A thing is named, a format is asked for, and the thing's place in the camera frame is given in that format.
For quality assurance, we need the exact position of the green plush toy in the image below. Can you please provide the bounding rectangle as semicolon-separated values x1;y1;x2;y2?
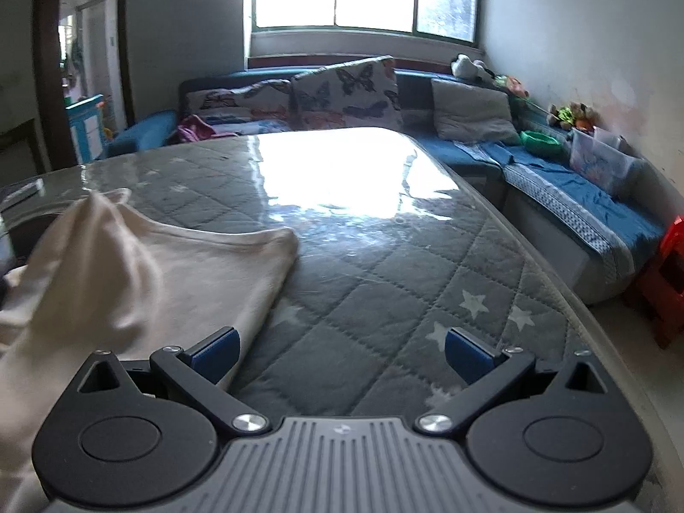
548;101;596;132

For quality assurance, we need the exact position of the pink cloth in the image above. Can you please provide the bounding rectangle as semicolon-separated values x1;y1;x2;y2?
176;115;215;144

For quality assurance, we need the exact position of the round black cooktop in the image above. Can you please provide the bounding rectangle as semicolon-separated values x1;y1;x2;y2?
0;200;70;279

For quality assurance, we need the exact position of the blue mattress with cover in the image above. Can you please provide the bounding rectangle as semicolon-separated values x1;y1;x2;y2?
454;139;666;284

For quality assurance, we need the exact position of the clear plastic storage box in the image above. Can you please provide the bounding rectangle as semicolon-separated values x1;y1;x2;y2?
568;127;645;196

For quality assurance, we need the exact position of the grey cushion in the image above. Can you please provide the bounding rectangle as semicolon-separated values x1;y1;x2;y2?
430;77;522;145

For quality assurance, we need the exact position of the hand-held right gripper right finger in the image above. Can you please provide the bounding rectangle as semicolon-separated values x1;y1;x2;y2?
417;326;615;436

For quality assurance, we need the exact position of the blue sofa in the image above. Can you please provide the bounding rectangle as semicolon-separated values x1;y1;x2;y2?
101;61;669;305

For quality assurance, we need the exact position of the white remote control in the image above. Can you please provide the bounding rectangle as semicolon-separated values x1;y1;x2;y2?
0;180;44;205

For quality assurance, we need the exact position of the cream long-sleeved top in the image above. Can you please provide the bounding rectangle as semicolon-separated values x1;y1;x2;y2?
0;188;300;513

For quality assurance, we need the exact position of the green bowl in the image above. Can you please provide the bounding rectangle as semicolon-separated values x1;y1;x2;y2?
521;129;563;155

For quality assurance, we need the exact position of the black and white plush toy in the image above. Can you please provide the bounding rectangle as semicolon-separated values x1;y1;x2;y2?
450;54;498;83

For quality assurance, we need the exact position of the dark wooden door frame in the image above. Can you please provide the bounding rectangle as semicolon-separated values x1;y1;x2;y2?
32;0;134;164

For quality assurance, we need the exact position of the red plastic stool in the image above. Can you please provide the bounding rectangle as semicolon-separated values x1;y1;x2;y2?
622;216;684;351

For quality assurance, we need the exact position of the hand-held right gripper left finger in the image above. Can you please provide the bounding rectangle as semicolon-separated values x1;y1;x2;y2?
69;326;271;436

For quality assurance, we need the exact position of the teal cabinet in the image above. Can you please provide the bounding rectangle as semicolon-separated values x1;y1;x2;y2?
65;94;106;164

